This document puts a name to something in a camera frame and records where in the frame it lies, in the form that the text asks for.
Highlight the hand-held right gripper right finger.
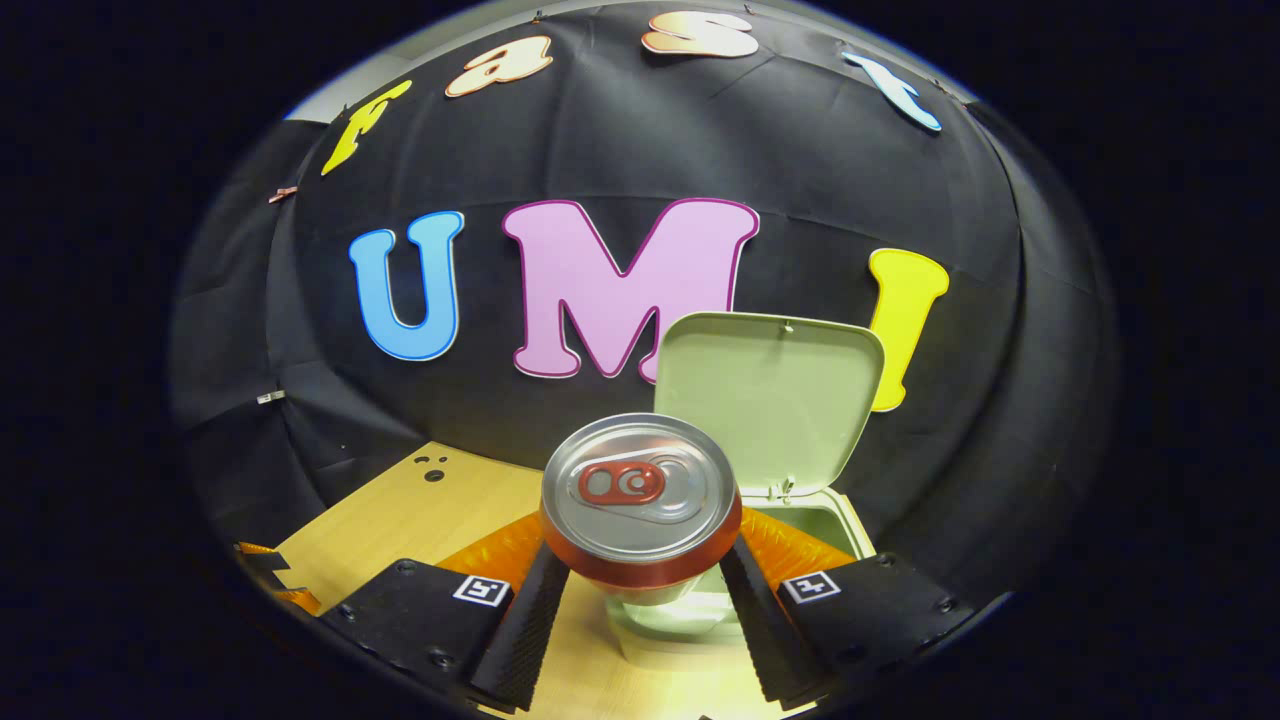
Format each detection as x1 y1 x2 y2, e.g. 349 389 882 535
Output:
718 507 1001 706

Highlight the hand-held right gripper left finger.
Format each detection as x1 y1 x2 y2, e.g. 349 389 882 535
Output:
318 510 571 713

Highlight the orange pop can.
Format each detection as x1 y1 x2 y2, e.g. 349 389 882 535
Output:
540 413 744 606

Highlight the pale green desktop garbage bin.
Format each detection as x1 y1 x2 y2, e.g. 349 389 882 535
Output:
605 311 887 671

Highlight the wooden desktop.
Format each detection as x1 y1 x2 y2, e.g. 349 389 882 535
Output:
275 441 831 719

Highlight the black backdrop cloth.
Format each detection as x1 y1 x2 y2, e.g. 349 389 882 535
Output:
170 0 1119 621

